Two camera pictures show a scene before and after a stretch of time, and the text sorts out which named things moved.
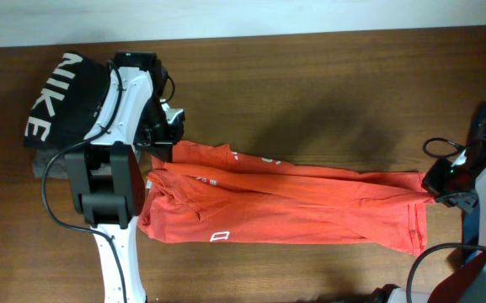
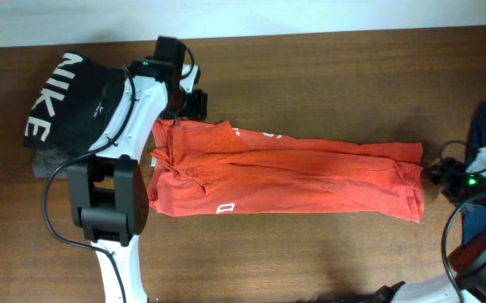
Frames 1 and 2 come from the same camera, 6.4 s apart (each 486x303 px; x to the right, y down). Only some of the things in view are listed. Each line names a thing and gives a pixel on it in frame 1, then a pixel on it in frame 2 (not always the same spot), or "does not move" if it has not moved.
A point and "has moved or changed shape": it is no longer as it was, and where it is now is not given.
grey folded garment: (59, 167) does not move
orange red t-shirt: (200, 192) has moved or changed shape
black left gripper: (162, 144) -> (199, 106)
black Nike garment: (68, 104) does not move
